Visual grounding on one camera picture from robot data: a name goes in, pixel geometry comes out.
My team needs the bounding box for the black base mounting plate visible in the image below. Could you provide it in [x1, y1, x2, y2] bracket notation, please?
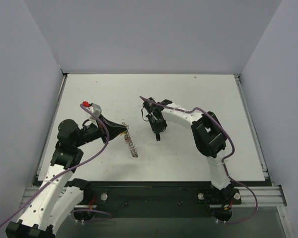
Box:
[74, 181, 241, 222]

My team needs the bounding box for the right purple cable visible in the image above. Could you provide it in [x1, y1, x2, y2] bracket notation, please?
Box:
[139, 96, 259, 225]

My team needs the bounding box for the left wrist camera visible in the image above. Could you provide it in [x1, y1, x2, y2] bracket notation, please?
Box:
[81, 101, 102, 118]

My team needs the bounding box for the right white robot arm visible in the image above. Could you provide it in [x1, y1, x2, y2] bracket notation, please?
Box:
[140, 97, 235, 197]

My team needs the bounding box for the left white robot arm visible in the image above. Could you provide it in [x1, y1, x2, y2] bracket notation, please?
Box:
[5, 116, 128, 238]

